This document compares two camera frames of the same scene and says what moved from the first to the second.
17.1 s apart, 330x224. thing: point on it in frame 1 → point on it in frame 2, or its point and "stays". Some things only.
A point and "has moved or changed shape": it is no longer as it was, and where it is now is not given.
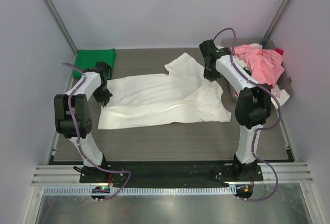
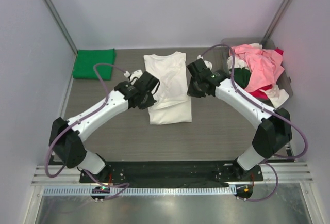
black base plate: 171,172 stays
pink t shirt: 265,65 stays
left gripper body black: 103,97 → 145,100
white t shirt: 186,94 has moved or changed shape
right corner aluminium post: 282,10 stays
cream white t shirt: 280,96 stays
